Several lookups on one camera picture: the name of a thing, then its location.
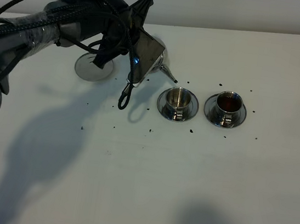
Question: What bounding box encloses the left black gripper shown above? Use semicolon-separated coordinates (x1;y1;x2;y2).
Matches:
93;0;154;68

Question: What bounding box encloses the stainless steel teapot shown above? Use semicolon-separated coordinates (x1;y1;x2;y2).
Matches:
126;32;184;90

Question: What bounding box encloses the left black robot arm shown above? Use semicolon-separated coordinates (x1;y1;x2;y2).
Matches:
0;0;153;107

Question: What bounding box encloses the round steel teapot coaster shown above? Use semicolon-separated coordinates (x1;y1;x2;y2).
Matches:
74;53;114;82

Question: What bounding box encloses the left stainless steel teacup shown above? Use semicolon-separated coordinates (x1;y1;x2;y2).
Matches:
165;87;192;121

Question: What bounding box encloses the stainless steel teacup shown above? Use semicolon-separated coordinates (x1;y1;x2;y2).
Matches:
165;87;192;121
215;91;243;128

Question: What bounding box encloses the left stainless steel saucer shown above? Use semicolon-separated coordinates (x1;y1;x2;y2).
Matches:
157;88;199;122

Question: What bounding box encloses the stainless steel saucer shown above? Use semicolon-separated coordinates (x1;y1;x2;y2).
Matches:
203;93;247;129
157;88;199;122

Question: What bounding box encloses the right stainless steel saucer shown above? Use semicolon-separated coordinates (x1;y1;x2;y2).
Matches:
203;93;247;129

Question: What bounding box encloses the right stainless steel teacup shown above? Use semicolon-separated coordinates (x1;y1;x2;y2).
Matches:
215;91;243;128

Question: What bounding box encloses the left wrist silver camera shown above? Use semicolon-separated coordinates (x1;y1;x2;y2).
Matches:
133;29;166;87

